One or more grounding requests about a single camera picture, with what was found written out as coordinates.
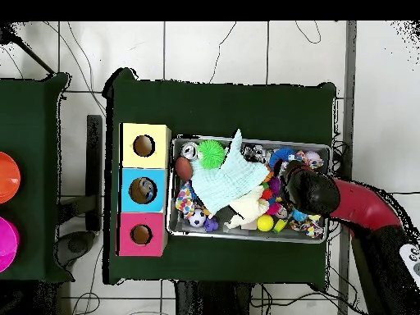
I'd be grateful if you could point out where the cream knit cloth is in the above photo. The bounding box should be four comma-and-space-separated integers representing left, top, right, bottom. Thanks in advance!
224, 185, 271, 231

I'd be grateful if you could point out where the blue spiky rubber ball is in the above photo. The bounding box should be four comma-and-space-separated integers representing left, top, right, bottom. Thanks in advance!
268, 147, 297, 168

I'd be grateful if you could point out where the wooden box with three holes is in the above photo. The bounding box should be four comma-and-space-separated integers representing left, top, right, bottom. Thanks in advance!
116, 122, 172, 258

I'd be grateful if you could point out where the shallow clear mesh bin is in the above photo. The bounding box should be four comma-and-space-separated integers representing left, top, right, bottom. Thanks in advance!
166, 133, 333, 245

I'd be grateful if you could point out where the mint green knit cloth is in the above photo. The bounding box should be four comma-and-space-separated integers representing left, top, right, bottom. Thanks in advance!
189, 128, 271, 217

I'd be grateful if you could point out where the green spiky rubber ball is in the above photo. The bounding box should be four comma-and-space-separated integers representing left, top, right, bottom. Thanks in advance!
196, 139, 227, 170

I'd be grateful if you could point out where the small brown football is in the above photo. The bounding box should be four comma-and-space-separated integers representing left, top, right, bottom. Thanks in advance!
173, 156, 194, 182

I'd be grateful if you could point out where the plain silver can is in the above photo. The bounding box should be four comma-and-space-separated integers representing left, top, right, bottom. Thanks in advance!
180, 141, 199, 161

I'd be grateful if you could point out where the colourful dotted cloth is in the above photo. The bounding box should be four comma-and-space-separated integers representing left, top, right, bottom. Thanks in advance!
174, 182, 198, 219

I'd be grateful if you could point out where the small black white soccer ball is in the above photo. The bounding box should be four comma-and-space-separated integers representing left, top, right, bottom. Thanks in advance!
187, 208, 208, 228

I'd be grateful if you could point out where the black printed can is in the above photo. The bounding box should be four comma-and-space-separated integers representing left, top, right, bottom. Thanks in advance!
240, 144, 267, 163

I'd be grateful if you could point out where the dark green tablecloth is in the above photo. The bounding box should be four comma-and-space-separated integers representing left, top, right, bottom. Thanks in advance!
102, 66, 338, 285
0, 72, 74, 283

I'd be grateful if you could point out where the black upright panel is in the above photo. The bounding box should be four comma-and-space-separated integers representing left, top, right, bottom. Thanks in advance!
85, 114, 103, 232

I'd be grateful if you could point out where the orange bowl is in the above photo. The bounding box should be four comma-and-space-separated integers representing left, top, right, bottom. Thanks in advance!
0, 151, 22, 204

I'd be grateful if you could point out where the pink bowl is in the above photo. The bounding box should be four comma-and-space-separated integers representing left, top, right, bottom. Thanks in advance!
0, 216, 21, 273

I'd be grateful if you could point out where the black tripod pole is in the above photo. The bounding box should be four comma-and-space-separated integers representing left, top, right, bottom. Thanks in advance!
0, 21, 56, 75

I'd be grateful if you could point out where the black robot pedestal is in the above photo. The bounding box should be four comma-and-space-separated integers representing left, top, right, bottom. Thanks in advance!
173, 280, 255, 315

